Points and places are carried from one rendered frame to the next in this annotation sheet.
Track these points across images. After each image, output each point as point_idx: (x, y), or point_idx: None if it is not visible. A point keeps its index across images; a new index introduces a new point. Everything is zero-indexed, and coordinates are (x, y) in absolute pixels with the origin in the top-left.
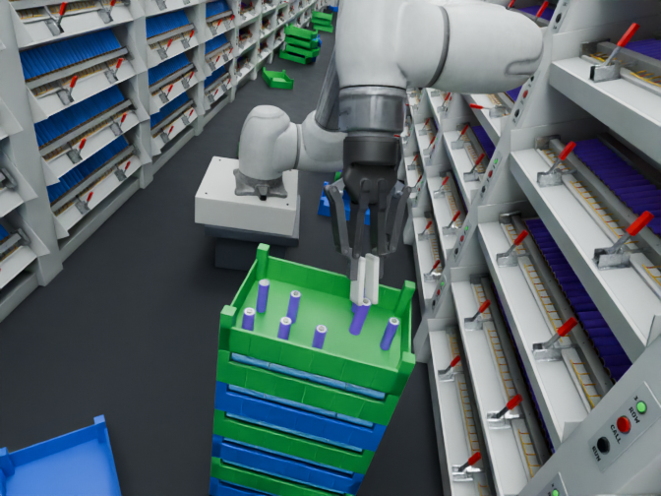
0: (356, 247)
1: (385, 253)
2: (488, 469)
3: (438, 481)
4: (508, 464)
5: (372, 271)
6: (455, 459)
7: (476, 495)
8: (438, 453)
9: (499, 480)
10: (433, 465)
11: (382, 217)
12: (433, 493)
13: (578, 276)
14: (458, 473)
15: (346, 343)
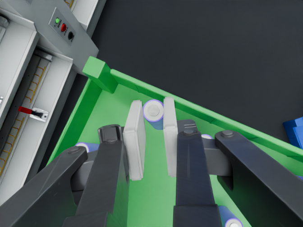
0: (194, 142)
1: (102, 142)
2: (16, 105)
3: (53, 139)
4: (8, 61)
5: (139, 128)
6: (37, 129)
7: (37, 94)
8: (41, 161)
9: (25, 52)
10: (51, 152)
11: (93, 203)
12: (62, 131)
13: None
14: (43, 111)
15: (149, 160)
